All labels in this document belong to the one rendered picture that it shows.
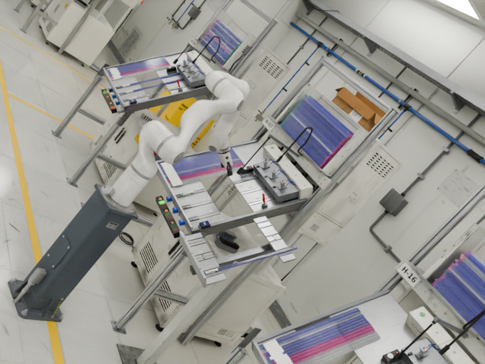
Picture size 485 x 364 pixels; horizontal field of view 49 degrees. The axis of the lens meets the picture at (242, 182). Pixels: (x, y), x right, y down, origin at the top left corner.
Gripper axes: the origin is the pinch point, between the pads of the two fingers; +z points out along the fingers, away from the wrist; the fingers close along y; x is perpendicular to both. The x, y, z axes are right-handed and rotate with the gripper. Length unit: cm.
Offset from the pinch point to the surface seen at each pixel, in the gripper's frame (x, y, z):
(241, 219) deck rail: 6.6, -32.0, 9.8
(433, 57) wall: -234, 95, 47
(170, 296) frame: 57, -36, 42
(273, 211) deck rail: -13.2, -32.1, 14.5
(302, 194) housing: -32.7, -30.1, 12.3
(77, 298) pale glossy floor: 104, -19, 32
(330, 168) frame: -50, -34, -2
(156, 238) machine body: 50, 25, 55
